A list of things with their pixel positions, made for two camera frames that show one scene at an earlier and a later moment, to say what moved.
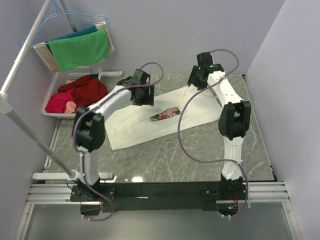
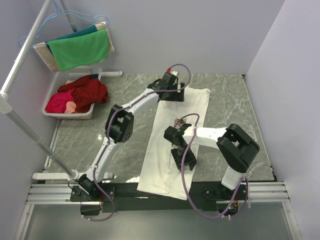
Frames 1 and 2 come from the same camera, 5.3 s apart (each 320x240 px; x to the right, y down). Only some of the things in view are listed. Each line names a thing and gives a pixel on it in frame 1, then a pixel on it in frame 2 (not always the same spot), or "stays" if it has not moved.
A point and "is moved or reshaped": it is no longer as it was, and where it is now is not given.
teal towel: (87, 30) stays
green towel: (80, 50) stays
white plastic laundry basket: (59, 79) stays
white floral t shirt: (142, 123) is moved or reshaped
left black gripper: (149, 99) → (178, 97)
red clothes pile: (57, 102) stays
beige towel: (48, 59) stays
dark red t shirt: (86, 91) stays
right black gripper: (192, 80) → (177, 159)
